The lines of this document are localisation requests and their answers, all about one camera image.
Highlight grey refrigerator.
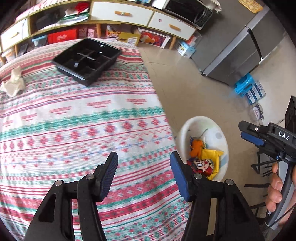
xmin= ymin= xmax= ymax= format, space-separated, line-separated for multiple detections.
xmin=191 ymin=1 xmax=285 ymax=86

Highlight red drink can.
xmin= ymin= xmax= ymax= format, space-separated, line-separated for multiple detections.
xmin=187 ymin=159 xmax=214 ymax=177

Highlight blue plastic stool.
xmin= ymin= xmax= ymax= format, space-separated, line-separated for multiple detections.
xmin=234 ymin=73 xmax=255 ymax=96

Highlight patterned knit tablecloth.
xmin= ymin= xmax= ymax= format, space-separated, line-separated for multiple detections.
xmin=1 ymin=41 xmax=190 ymax=240

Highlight yellow cardboard box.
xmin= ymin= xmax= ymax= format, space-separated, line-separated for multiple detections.
xmin=118 ymin=32 xmax=140 ymax=46

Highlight black plastic compartment tray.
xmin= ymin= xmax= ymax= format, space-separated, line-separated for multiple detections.
xmin=52 ymin=38 xmax=122 ymax=86

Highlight white trash bin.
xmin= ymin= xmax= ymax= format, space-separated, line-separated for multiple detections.
xmin=175 ymin=116 xmax=229 ymax=182

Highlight orange mesh bag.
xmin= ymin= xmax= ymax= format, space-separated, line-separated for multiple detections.
xmin=190 ymin=140 xmax=204 ymax=159

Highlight white blue packets on floor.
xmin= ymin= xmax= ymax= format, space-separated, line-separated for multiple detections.
xmin=245 ymin=81 xmax=266 ymax=105

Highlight white wood TV cabinet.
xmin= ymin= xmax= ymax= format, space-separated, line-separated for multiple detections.
xmin=1 ymin=1 xmax=197 ymax=53

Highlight colourful picture box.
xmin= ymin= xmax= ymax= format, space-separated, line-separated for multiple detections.
xmin=137 ymin=28 xmax=171 ymax=49

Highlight black microwave oven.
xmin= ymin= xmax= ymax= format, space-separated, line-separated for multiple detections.
xmin=163 ymin=0 xmax=213 ymax=30

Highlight red gift box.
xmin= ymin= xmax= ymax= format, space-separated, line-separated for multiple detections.
xmin=48 ymin=28 xmax=78 ymax=44

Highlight white tissue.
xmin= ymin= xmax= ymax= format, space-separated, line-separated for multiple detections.
xmin=1 ymin=66 xmax=26 ymax=97

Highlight person's right hand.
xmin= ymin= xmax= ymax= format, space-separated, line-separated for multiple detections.
xmin=265 ymin=163 xmax=296 ymax=226

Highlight white blue carton on floor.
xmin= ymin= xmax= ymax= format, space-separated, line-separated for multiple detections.
xmin=174 ymin=40 xmax=196 ymax=58

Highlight yellow snack wrapper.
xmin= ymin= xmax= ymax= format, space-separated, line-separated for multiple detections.
xmin=202 ymin=149 xmax=224 ymax=180

